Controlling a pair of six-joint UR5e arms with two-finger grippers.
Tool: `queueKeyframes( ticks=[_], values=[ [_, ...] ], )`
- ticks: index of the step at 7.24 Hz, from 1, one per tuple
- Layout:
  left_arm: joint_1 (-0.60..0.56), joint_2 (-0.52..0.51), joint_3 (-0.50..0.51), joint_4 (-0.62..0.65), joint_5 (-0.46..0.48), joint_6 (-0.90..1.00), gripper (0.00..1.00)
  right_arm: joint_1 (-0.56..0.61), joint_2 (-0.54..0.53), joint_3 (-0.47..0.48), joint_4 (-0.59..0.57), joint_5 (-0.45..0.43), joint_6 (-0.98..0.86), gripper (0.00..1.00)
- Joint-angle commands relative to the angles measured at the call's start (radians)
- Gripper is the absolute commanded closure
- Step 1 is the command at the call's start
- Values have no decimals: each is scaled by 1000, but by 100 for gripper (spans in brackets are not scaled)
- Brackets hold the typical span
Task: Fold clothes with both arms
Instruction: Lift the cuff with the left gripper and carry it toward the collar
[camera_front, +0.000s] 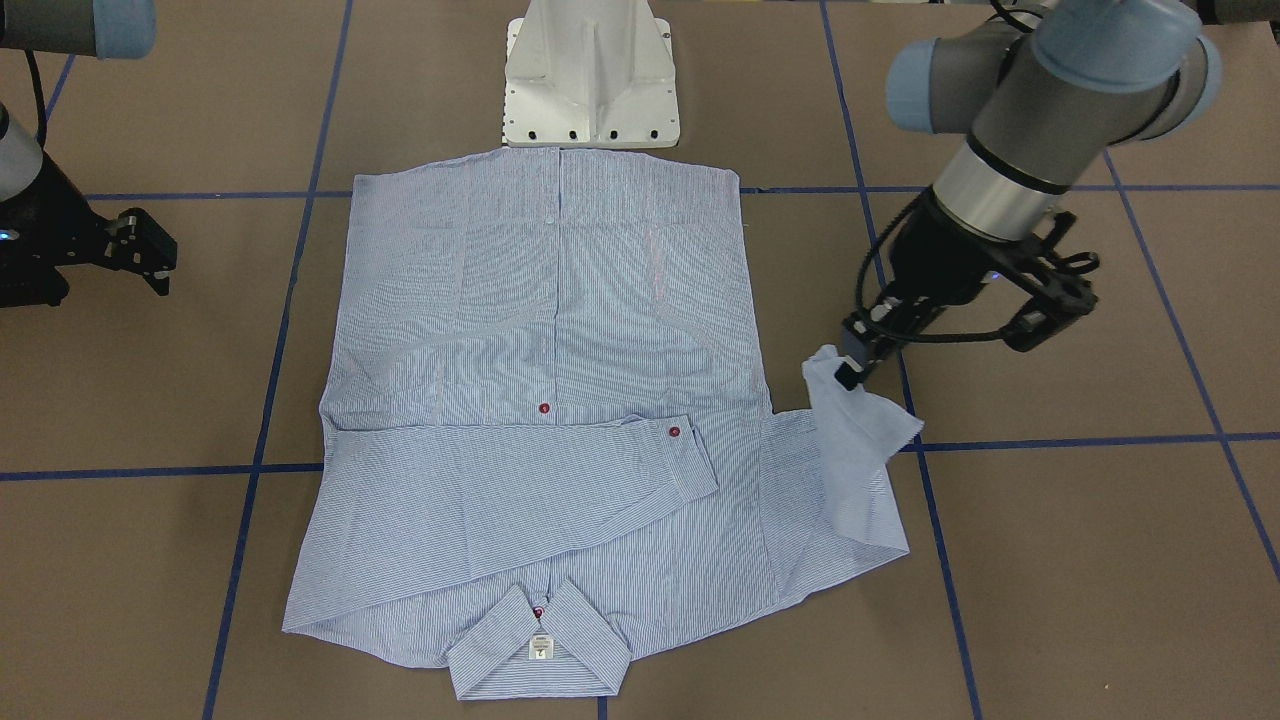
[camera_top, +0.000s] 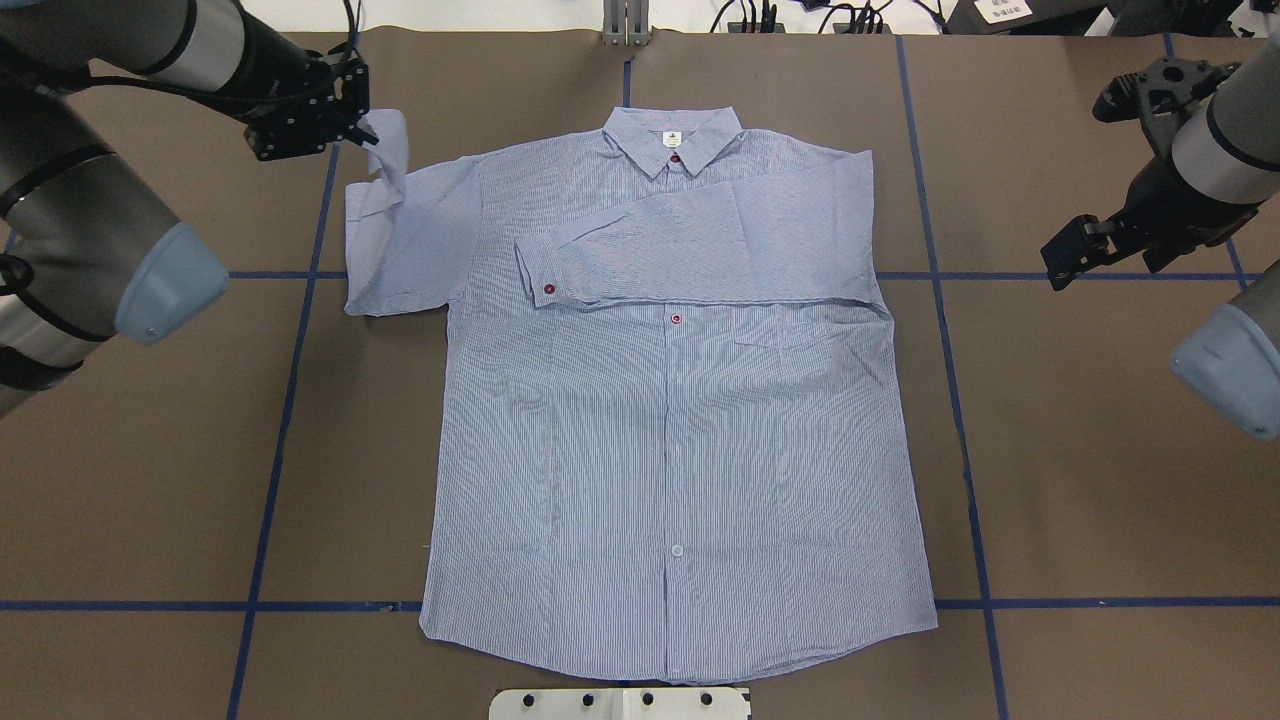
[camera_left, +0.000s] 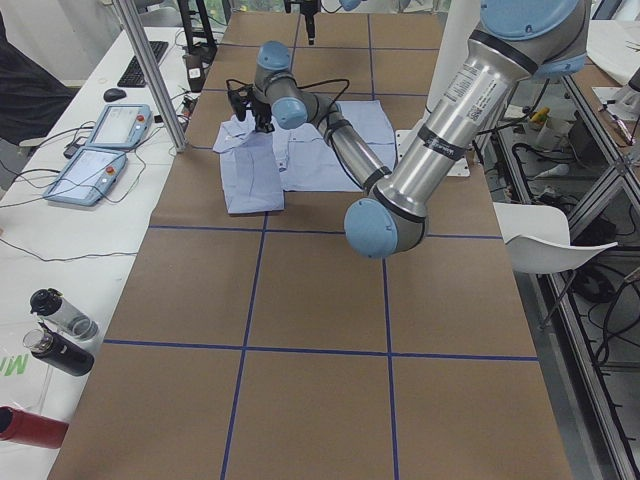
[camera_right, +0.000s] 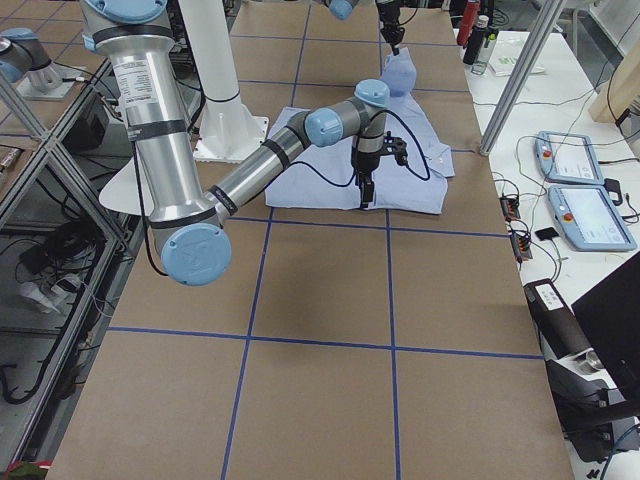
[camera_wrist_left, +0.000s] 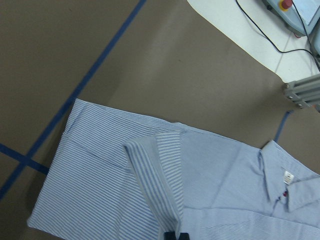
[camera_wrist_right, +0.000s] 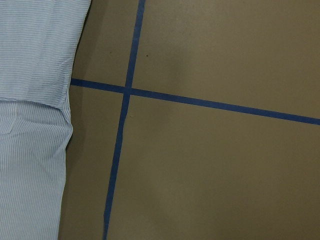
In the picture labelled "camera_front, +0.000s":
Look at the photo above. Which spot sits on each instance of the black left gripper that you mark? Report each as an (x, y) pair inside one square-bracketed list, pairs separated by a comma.
[(945, 256)]

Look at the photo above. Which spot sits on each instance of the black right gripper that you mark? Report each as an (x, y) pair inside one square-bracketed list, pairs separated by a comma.
[(48, 210)]

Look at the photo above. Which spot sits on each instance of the blue striped button-up shirt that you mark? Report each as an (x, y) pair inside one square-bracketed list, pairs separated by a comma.
[(549, 446)]

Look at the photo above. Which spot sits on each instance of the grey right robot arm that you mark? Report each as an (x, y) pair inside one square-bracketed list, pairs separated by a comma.
[(101, 29)]

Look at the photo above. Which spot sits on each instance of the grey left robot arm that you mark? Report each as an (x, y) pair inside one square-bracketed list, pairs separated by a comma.
[(1037, 92)]

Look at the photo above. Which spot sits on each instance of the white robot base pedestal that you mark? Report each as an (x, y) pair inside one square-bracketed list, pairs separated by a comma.
[(590, 75)]

